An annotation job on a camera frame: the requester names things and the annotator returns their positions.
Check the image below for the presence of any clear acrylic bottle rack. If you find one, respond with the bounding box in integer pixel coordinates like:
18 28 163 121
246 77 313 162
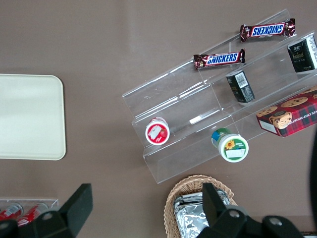
0 196 60 238

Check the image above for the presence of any Snickers chocolate bar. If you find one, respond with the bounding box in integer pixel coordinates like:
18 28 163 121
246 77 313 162
240 17 297 43
193 48 247 71

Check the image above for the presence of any silver foil pouch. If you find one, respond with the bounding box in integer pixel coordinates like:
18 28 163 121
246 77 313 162
172 189 232 238

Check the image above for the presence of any red lid yogurt cup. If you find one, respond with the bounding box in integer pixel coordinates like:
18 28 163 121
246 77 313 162
145 117 171 146

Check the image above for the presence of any wicker basket holding foil pouches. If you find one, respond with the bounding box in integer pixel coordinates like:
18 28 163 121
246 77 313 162
163 174 239 238

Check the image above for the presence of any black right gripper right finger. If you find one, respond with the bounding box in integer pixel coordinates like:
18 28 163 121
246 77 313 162
200 182 264 238

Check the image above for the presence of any beige plastic tray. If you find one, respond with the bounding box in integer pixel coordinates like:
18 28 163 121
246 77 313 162
0 74 67 162

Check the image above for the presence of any green lid yogurt cup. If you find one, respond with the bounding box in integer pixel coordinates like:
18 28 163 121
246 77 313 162
211 127 250 163

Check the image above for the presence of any small black carton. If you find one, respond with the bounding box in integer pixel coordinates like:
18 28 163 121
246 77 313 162
287 34 317 73
225 69 256 104

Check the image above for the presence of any clear acrylic stepped stand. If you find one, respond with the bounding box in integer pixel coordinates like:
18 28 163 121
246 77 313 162
121 9 317 184

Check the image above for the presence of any red tartan cookie box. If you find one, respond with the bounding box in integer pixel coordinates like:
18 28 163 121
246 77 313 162
255 85 317 138

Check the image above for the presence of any red cola bottle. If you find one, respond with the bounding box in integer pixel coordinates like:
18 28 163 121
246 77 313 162
0 202 24 222
16 202 50 228

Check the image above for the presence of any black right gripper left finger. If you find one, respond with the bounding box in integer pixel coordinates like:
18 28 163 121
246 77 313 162
16 183 94 238

